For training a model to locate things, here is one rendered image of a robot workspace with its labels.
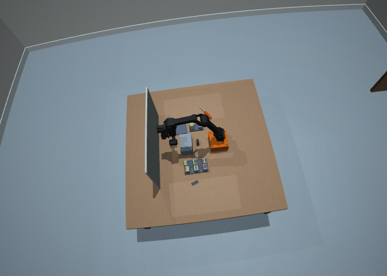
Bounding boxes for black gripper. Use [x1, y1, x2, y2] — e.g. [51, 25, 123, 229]
[168, 128, 177, 146]

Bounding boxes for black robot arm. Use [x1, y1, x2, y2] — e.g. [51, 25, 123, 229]
[156, 114, 226, 141]

